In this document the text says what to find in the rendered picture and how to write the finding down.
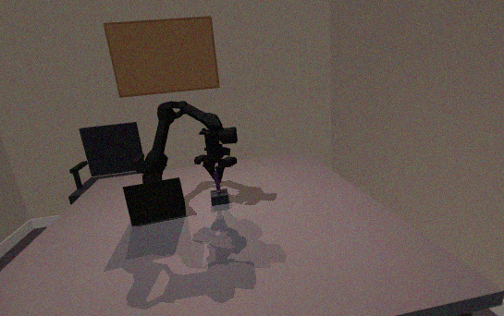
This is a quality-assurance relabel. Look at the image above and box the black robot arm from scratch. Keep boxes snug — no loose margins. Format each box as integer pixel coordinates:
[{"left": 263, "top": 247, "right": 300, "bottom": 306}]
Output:
[{"left": 139, "top": 101, "right": 238, "bottom": 184}]

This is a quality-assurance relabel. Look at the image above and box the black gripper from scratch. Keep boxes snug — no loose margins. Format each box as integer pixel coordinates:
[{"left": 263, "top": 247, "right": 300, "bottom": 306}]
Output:
[{"left": 194, "top": 143, "right": 237, "bottom": 180}]

